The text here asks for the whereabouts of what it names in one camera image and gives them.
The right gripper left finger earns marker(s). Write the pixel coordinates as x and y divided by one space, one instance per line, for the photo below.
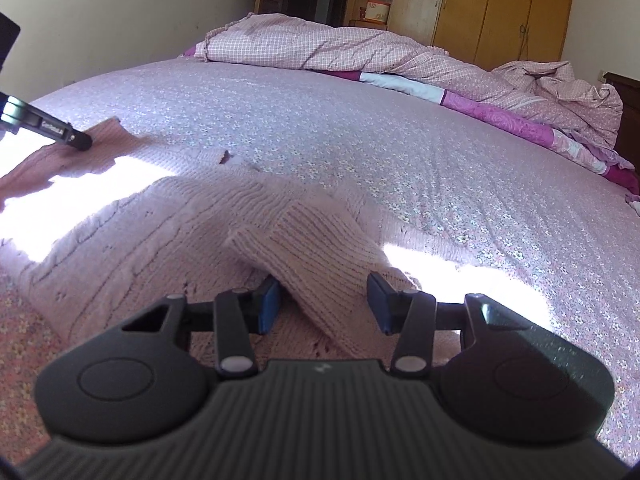
231 318

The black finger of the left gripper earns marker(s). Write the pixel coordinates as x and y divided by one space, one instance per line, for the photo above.
17 115

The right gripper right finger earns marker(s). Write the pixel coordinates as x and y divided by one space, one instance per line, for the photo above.
416 318

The pink knitted sweater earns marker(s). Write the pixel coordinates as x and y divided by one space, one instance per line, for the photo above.
90 238

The floral pink bed sheet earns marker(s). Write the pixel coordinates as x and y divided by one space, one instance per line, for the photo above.
549 239

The pink checkered quilt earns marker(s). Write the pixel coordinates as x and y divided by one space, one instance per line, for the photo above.
540 102

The wooden wardrobe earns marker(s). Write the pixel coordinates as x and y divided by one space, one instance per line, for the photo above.
487 33

